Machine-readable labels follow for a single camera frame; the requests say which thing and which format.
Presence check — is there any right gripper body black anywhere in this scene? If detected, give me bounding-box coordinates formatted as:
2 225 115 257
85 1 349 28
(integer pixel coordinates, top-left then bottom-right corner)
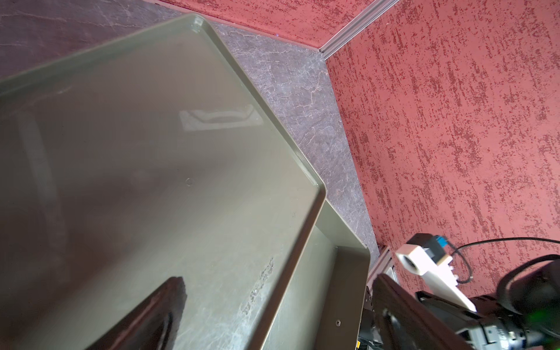
356 290 530 350

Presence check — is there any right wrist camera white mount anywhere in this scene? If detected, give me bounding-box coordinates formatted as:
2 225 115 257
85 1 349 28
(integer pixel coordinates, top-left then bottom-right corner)
395 233 477 312

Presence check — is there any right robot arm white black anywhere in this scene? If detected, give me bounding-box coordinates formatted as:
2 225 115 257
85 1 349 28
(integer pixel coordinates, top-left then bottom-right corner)
357 255 559 349

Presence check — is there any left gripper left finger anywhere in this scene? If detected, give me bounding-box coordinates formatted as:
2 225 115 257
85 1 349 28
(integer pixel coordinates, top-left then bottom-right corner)
88 277 188 349

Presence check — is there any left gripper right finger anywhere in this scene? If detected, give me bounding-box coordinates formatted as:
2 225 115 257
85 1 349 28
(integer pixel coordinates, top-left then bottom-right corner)
372 274 473 349

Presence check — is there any olive top drawer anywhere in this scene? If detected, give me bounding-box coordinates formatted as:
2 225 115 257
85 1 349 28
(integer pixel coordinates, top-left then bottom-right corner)
263 201 370 349

